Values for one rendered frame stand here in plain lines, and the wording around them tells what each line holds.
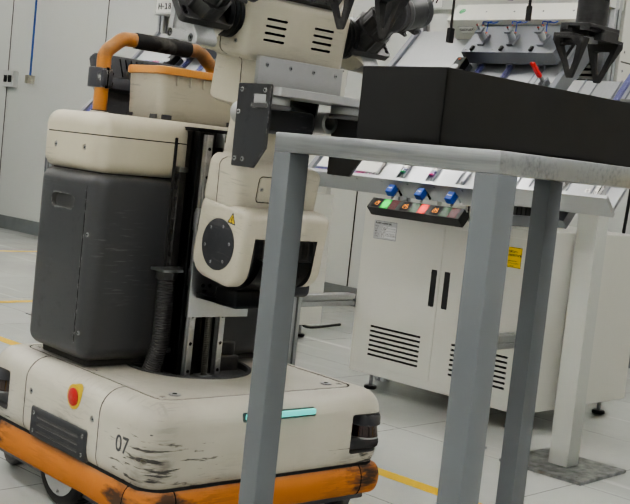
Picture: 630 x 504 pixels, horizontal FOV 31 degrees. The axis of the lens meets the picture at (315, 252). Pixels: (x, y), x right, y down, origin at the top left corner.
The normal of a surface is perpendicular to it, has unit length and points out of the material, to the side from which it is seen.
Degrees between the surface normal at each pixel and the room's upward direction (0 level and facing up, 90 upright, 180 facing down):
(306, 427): 90
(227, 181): 90
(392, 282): 90
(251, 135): 90
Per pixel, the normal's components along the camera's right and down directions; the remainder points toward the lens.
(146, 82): -0.75, 0.01
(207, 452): 0.66, 0.14
